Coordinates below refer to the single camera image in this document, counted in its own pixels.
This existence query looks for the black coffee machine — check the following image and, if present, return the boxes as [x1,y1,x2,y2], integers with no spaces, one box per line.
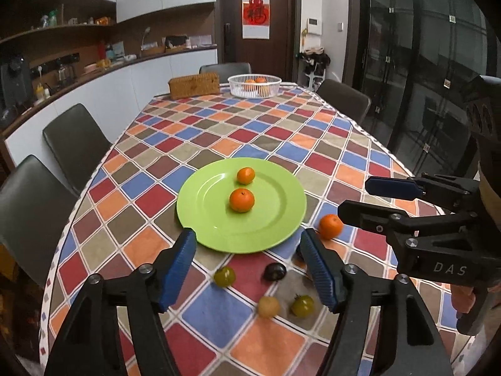
[1,55,33,110]

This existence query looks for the red fu poster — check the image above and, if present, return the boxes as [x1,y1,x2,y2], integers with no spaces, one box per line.
[242,0,271,40]

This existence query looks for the tan round fruit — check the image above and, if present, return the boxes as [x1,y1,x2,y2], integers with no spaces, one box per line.
[257,296,281,318]

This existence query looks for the dark brown door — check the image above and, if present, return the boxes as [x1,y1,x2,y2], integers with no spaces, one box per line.
[215,0,302,81]

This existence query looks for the green plate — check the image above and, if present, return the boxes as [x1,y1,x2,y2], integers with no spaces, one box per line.
[177,158,307,254]

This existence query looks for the green tomato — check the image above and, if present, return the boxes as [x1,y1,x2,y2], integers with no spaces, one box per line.
[290,295,315,318]
[213,266,236,288]

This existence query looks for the black glass sliding door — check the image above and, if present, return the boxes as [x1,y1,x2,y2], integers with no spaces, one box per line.
[353,0,500,177]

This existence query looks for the person's right hand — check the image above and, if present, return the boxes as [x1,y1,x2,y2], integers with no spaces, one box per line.
[450,284,476,313]

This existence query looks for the white wall intercom panel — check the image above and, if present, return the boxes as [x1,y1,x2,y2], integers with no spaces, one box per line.
[306,18,323,36]

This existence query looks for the oranges in basket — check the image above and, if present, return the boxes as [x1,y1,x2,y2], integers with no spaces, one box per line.
[243,77,271,98]

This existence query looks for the white wire basket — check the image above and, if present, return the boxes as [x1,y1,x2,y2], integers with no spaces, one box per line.
[228,74,282,99]

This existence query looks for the orange mandarin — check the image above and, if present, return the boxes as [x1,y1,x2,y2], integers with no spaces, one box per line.
[318,214,344,239]
[236,167,256,185]
[229,188,255,213]

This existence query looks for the dark grey chair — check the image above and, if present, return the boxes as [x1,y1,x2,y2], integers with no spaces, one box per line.
[43,104,111,194]
[199,62,252,83]
[316,79,371,125]
[0,154,77,288]

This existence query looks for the white counter cabinet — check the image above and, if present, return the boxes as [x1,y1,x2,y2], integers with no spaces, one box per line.
[5,45,217,168]

